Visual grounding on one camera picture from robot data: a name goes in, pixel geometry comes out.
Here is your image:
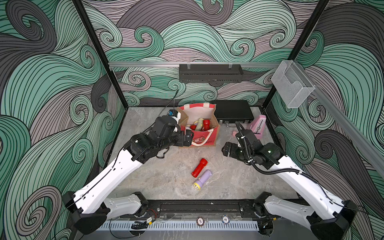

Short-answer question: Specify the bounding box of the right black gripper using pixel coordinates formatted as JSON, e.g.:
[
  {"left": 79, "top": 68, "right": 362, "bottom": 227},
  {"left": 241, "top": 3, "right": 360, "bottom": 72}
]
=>
[{"left": 220, "top": 141, "right": 252, "bottom": 162}]

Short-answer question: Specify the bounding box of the pale green flashlight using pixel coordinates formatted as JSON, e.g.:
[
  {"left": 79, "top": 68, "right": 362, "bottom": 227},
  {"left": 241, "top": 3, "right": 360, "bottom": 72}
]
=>
[{"left": 195, "top": 118, "right": 204, "bottom": 132}]

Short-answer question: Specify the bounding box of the red jute tote bag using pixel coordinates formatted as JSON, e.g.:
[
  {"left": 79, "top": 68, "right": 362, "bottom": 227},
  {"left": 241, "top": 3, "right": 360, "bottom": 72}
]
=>
[{"left": 176, "top": 103, "right": 220, "bottom": 147}]

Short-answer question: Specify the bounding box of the purple flashlight yellow head bottom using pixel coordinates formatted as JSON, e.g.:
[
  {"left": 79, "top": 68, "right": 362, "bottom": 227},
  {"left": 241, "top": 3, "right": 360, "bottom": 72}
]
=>
[{"left": 193, "top": 170, "right": 212, "bottom": 190}]

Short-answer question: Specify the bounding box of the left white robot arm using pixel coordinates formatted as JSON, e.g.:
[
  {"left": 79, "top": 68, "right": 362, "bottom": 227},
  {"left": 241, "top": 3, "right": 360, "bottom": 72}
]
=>
[{"left": 62, "top": 130, "right": 194, "bottom": 235}]

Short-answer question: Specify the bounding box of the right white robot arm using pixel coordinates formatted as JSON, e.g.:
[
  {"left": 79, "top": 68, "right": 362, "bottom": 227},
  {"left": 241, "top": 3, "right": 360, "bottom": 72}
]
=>
[{"left": 222, "top": 140, "right": 358, "bottom": 240}]

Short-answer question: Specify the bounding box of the pink metronome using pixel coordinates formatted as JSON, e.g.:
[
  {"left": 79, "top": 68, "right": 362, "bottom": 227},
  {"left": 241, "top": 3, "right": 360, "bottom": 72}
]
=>
[{"left": 248, "top": 115, "right": 267, "bottom": 140}]

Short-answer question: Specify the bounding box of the black hard carry case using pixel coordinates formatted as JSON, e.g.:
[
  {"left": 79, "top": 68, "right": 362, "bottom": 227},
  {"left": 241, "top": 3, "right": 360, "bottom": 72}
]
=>
[{"left": 212, "top": 100, "right": 254, "bottom": 124}]

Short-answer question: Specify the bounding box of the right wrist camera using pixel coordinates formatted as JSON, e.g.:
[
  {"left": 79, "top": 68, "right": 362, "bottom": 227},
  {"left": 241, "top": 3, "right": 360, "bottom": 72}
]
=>
[{"left": 235, "top": 129, "right": 263, "bottom": 150}]

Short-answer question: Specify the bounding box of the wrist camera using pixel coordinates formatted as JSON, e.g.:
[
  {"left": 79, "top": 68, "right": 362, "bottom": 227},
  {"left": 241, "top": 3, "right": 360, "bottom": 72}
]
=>
[
  {"left": 235, "top": 129, "right": 263, "bottom": 150},
  {"left": 152, "top": 109, "right": 181, "bottom": 138}
]

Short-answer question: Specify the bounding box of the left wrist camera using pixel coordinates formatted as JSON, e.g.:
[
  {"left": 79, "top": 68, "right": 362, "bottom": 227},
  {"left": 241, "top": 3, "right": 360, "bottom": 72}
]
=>
[{"left": 152, "top": 109, "right": 181, "bottom": 138}]

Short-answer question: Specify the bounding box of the black wall shelf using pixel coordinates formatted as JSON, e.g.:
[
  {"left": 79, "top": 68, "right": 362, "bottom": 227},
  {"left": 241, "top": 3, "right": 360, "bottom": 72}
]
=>
[{"left": 179, "top": 64, "right": 244, "bottom": 84}]

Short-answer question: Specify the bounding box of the clear plastic wall bin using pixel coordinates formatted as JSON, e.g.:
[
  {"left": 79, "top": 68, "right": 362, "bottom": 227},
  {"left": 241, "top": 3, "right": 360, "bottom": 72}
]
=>
[{"left": 271, "top": 60, "right": 315, "bottom": 109}]

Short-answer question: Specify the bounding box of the white perforated cable tray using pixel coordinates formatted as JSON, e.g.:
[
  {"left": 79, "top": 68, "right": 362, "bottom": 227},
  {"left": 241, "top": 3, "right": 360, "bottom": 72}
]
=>
[{"left": 98, "top": 220, "right": 259, "bottom": 232}]

